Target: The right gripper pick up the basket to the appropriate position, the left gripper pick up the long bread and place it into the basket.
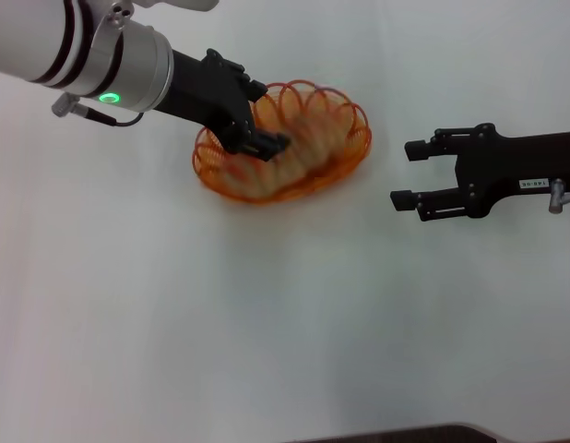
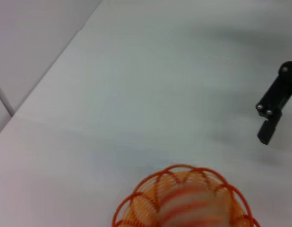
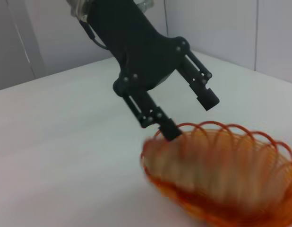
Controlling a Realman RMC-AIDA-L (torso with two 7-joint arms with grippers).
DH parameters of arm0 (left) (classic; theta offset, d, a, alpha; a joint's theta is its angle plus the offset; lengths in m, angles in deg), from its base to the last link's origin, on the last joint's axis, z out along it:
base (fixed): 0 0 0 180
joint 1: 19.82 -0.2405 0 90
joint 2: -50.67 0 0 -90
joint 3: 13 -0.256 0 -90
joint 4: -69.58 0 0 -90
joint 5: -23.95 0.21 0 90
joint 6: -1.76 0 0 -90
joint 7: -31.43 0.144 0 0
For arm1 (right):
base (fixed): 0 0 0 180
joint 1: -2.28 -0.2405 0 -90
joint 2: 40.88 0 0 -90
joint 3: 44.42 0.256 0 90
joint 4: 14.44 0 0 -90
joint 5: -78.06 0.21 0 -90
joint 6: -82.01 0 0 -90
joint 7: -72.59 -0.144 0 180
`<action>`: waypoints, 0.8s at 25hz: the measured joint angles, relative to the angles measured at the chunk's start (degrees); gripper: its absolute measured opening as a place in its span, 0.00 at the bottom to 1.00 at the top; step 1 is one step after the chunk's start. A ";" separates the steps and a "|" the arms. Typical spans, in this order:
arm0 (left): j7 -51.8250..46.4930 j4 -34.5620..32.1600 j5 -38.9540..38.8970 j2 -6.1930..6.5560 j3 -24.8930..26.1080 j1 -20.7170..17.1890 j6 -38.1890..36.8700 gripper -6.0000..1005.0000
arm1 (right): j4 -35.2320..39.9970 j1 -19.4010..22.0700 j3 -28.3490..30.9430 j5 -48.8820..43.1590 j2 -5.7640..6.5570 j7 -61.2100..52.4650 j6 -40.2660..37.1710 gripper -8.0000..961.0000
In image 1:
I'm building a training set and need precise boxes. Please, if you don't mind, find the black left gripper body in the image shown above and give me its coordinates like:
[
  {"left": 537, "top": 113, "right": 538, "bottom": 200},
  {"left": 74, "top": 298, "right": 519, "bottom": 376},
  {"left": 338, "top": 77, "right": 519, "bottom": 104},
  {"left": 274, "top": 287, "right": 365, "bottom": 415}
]
[{"left": 153, "top": 47, "right": 257, "bottom": 154}]

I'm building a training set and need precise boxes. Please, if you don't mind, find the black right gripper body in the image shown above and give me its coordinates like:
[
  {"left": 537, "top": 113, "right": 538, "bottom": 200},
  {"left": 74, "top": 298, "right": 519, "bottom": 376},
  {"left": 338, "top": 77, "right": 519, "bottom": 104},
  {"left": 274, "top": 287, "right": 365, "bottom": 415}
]
[{"left": 452, "top": 121, "right": 570, "bottom": 220}]

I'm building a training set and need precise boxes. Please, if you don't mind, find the orange and cream striped bread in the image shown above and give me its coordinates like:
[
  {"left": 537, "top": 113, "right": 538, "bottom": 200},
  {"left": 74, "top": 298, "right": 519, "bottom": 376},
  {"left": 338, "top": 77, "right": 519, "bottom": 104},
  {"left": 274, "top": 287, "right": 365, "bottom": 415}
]
[{"left": 220, "top": 109, "right": 356, "bottom": 202}]

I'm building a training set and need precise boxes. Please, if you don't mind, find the orange wire basket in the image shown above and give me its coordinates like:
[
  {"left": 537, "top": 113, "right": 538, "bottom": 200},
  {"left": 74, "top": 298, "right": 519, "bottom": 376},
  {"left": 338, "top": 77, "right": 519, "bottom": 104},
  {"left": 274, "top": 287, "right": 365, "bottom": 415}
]
[{"left": 191, "top": 80, "right": 373, "bottom": 205}]

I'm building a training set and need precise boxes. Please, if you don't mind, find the dark brown robot base edge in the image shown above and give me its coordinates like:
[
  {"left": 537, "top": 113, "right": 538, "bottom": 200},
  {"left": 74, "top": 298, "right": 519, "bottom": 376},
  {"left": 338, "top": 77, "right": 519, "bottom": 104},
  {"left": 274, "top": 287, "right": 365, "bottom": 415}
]
[{"left": 307, "top": 421, "right": 570, "bottom": 443}]

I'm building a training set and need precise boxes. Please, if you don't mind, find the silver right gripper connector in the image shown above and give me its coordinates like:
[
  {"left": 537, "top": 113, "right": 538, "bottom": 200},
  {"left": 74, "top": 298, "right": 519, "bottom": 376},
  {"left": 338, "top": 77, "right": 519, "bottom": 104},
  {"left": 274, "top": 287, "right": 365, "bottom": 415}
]
[{"left": 546, "top": 178, "right": 570, "bottom": 215}]

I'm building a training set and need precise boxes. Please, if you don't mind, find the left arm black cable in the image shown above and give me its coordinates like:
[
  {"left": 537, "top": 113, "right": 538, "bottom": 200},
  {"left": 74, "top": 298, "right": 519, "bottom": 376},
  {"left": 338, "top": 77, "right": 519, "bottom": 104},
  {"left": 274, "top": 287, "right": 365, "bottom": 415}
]
[{"left": 51, "top": 91, "right": 144, "bottom": 127}]

